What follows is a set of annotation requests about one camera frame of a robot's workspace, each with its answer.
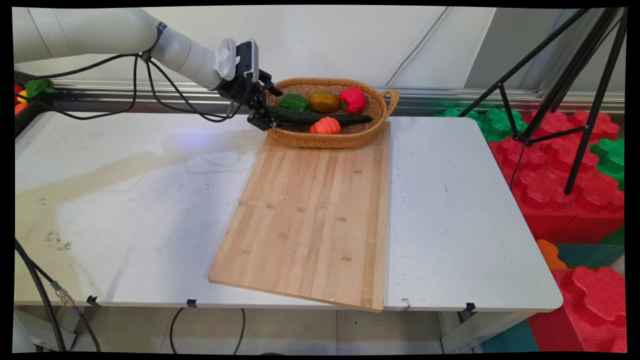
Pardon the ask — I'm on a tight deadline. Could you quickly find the green foam block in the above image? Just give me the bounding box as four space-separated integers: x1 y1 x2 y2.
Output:
434 107 532 143
590 137 626 192

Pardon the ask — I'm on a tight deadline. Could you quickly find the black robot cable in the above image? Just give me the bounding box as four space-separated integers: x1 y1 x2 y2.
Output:
14 52 140 121
145 59 251 124

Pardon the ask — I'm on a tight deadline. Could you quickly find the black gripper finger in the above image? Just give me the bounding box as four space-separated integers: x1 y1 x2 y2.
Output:
247 95 279 132
257 70 284 97

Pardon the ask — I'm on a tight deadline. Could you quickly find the large red foam block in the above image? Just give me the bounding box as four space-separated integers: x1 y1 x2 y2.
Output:
487 110 626 244

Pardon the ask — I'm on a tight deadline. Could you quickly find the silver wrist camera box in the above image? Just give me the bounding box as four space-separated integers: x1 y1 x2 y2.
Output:
243 39 260 84

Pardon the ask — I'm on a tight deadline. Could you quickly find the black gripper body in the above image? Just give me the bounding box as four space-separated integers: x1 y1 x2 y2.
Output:
218 42 266 109

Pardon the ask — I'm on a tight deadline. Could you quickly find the black bin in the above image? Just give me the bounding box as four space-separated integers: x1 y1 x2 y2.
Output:
14 97 53 137

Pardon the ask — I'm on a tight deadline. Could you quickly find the teal foam mat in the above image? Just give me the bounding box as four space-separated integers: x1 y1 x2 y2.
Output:
554 243 626 269

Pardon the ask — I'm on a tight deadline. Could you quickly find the thick black cable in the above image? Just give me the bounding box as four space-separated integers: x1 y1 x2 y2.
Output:
14 239 67 353

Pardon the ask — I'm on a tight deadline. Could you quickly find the yellow-brown toy bell pepper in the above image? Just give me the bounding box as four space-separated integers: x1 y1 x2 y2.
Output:
308 90 342 114

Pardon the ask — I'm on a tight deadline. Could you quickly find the red toy bell pepper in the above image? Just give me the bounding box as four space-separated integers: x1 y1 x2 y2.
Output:
339 86 367 115

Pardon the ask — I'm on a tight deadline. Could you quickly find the orange toy pumpkin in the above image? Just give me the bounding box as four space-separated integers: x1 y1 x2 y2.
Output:
310 116 342 135

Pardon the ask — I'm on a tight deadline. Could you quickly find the cable with metal connector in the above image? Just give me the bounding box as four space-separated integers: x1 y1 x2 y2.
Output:
49 280 102 353

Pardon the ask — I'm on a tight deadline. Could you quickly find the green toy vegetable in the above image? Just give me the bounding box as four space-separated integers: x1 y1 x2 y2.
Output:
25 79 56 99

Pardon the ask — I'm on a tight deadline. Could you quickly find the orange foam piece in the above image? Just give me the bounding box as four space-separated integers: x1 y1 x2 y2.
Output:
536 239 569 271

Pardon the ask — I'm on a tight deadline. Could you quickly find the grey table leg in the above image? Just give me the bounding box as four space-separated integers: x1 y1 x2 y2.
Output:
440 311 532 354

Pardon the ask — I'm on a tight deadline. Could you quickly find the dark green toy cucumber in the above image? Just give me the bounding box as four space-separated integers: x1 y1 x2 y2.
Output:
267 106 373 127

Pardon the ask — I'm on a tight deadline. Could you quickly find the woven wicker basket with handles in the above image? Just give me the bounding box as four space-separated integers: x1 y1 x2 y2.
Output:
265 77 400 149

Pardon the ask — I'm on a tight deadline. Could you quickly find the green toy bell pepper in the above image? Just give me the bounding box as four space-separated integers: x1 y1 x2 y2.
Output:
279 93 312 113

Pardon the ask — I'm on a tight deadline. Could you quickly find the aluminium wall rail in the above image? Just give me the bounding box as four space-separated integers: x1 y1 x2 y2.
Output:
15 79 626 115

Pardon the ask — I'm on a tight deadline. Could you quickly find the bamboo cutting board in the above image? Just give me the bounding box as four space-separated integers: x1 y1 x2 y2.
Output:
208 120 392 312

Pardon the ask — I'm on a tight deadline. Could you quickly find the black floor cable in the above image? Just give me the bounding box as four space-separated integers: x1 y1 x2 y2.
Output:
169 307 246 356

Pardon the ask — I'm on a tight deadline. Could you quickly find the black camera tripod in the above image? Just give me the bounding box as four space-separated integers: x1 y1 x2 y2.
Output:
457 7 628 196

